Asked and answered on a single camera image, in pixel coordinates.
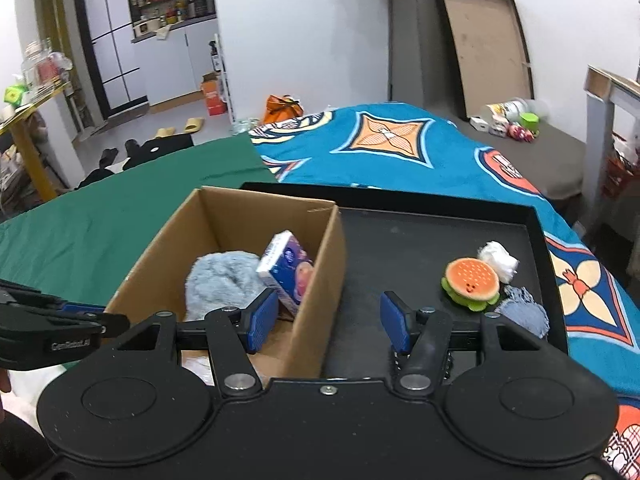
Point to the white soft wad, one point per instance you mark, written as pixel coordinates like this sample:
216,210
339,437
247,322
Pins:
500,260

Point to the orange cardboard box floor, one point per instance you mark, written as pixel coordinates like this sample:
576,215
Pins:
214,102

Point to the blue denim fish toy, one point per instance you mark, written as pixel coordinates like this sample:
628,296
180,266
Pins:
520,306

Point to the black laptop bag floor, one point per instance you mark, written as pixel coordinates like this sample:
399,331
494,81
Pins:
139,154

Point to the light blue fluffy towel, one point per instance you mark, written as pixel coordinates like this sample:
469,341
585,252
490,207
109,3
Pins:
221,280

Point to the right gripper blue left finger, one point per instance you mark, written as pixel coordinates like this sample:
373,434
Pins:
233,334

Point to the yellow table with items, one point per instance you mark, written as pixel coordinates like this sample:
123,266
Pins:
44,76

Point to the grey mattress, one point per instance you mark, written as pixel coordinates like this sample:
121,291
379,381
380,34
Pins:
553,163

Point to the brown cardboard box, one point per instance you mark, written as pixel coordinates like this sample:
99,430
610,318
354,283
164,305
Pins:
221,219

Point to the brown leaning board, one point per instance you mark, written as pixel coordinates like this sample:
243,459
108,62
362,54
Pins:
487,52

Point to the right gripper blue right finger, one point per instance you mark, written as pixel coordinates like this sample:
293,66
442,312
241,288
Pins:
422,336

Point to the yellow slipper left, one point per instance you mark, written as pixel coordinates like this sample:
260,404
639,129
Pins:
165,132

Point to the white grey side table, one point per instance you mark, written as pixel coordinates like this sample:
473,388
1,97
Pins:
604,91

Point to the green cloth sheet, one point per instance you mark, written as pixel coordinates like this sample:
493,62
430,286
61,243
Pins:
81,245

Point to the orange bag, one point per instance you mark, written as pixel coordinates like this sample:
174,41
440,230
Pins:
281,108

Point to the yellow slipper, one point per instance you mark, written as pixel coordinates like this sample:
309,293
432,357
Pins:
194,125
165,132

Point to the hamburger plush toy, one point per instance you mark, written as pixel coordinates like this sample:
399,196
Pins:
471,283

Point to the green cup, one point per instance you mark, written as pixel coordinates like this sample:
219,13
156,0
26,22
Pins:
530,121

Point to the black shallow tray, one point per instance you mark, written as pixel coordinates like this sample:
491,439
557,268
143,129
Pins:
402,242

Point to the yellow slipper right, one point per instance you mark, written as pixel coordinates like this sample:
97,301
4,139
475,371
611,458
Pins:
194,125

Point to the blue patterned blanket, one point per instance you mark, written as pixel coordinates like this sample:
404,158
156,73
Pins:
400,147

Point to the tissue pack white purple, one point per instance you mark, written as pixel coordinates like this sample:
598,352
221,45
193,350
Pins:
286,268

